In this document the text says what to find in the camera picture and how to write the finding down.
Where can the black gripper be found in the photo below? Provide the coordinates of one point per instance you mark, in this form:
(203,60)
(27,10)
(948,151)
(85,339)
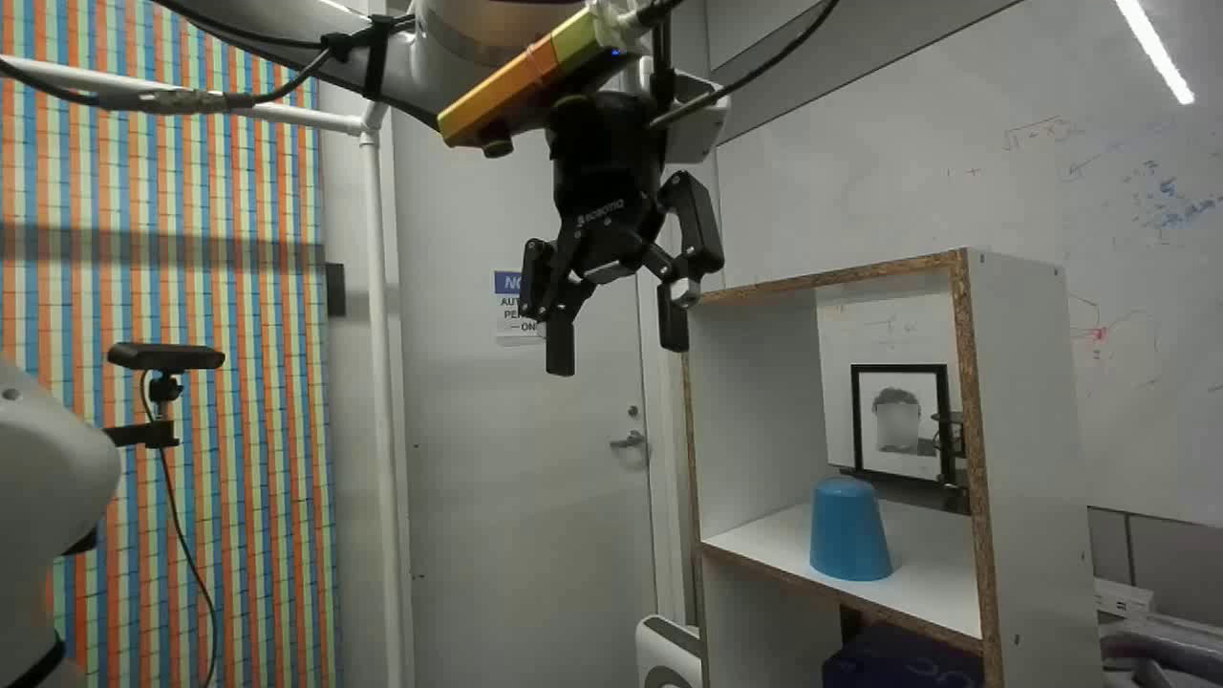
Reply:
(602,153)

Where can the blue plastic cup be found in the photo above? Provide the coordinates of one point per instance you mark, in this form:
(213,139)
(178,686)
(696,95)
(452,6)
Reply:
(850,533)

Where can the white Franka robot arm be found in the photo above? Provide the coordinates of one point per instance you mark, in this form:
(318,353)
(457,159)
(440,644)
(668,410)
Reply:
(39,484)

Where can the white wooden shelf cabinet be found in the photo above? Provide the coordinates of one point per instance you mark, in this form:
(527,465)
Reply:
(1035,484)

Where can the blue white door sign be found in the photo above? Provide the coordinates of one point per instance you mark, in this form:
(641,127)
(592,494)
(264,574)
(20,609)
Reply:
(509,312)

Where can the white door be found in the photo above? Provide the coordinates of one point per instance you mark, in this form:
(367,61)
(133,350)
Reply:
(509,509)

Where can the black framed portrait picture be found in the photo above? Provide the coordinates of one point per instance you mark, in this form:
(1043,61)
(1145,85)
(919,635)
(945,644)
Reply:
(904,421)

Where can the white ribbed appliance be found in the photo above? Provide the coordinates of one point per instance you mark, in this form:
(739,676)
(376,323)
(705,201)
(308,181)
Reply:
(668,655)

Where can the white horizontal pipe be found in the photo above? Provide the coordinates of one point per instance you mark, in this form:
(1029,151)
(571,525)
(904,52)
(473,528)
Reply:
(194,99)

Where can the white whiteboard with scribbles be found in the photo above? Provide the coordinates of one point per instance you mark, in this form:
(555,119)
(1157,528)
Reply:
(1094,191)

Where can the white grey equipment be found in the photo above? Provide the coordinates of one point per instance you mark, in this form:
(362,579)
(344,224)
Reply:
(1159,635)

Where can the orange yellow wrist camera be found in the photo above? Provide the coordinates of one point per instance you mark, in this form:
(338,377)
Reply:
(509,90)

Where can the black wall switch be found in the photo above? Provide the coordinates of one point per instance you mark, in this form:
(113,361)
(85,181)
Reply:
(336,291)

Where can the black camera stand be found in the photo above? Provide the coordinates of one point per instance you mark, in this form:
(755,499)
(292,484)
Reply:
(158,415)

